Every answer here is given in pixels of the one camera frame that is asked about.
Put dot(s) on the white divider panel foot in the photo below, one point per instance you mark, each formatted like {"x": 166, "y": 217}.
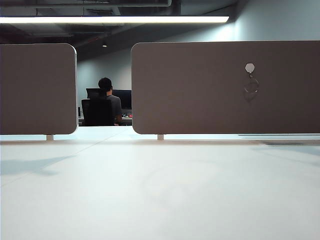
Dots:
{"x": 49, "y": 137}
{"x": 160, "y": 137}

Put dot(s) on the white hexagonal wall hook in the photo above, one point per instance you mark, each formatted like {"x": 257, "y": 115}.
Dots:
{"x": 250, "y": 67}

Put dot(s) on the black mesh office chair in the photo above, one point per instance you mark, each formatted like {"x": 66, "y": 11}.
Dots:
{"x": 97, "y": 110}

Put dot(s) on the plain beige desk divider panel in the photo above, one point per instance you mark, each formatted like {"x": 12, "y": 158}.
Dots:
{"x": 37, "y": 87}

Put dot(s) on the seated person in grey shirt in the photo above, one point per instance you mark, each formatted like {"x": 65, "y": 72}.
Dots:
{"x": 113, "y": 102}

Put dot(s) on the long ceiling light strip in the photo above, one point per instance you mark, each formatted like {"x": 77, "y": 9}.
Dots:
{"x": 112, "y": 19}

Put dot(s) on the beige divider panel with hook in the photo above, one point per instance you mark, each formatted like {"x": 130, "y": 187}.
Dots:
{"x": 200, "y": 87}

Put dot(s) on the black computer monitor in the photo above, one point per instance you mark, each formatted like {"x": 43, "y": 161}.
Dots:
{"x": 123, "y": 98}

